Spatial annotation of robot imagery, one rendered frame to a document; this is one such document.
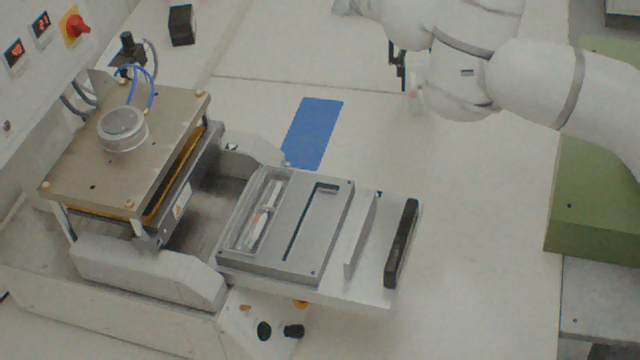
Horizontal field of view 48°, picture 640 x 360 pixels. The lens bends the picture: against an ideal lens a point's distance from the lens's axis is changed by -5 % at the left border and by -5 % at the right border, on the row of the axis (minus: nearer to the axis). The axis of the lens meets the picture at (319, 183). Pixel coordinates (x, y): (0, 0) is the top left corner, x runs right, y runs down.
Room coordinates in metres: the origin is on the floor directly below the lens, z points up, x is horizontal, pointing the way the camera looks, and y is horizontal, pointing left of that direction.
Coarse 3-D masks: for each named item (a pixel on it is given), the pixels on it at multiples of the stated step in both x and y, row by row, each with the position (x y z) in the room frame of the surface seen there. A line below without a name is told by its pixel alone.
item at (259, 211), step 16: (272, 176) 0.86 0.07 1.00; (288, 176) 0.85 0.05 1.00; (256, 192) 0.83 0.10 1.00; (272, 192) 0.82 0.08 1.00; (256, 208) 0.79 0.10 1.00; (272, 208) 0.79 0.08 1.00; (240, 224) 0.76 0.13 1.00; (256, 224) 0.76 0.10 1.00; (240, 240) 0.73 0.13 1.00; (256, 240) 0.73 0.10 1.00
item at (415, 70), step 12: (408, 60) 1.37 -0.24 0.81; (420, 60) 1.36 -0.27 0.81; (408, 72) 1.32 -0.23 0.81; (420, 72) 1.32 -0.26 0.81; (408, 84) 1.28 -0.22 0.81; (420, 84) 1.28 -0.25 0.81; (408, 96) 1.24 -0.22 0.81; (420, 96) 1.24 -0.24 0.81; (408, 108) 1.20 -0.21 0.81; (420, 108) 1.20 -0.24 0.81
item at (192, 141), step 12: (192, 132) 0.93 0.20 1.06; (204, 132) 0.93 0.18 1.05; (192, 144) 0.90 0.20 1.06; (180, 156) 0.87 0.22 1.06; (180, 168) 0.85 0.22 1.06; (168, 180) 0.82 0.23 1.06; (156, 192) 0.80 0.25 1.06; (168, 192) 0.80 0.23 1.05; (156, 204) 0.77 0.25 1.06; (84, 216) 0.80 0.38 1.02; (96, 216) 0.79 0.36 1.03; (108, 216) 0.78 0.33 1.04; (120, 216) 0.77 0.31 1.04; (144, 216) 0.75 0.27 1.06; (144, 228) 0.76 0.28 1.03
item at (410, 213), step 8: (408, 200) 0.77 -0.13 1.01; (416, 200) 0.76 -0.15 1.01; (408, 208) 0.75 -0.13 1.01; (416, 208) 0.75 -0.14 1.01; (408, 216) 0.73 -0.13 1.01; (416, 216) 0.75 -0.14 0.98; (400, 224) 0.72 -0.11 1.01; (408, 224) 0.72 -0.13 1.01; (400, 232) 0.70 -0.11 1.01; (408, 232) 0.70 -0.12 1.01; (400, 240) 0.69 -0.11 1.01; (408, 240) 0.70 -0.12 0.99; (392, 248) 0.68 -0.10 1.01; (400, 248) 0.67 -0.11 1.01; (392, 256) 0.66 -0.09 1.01; (400, 256) 0.66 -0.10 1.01; (392, 264) 0.65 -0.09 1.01; (400, 264) 0.65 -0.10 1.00; (384, 272) 0.64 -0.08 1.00; (392, 272) 0.63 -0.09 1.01; (384, 280) 0.64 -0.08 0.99; (392, 280) 0.63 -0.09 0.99
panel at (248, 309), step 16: (240, 288) 0.71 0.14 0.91; (240, 304) 0.69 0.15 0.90; (256, 304) 0.70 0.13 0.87; (272, 304) 0.72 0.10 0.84; (288, 304) 0.74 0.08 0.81; (304, 304) 0.76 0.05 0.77; (240, 320) 0.66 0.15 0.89; (256, 320) 0.68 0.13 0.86; (272, 320) 0.70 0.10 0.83; (288, 320) 0.72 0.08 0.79; (304, 320) 0.74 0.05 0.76; (256, 336) 0.66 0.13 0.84; (272, 336) 0.67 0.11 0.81; (272, 352) 0.65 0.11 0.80; (288, 352) 0.67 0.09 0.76
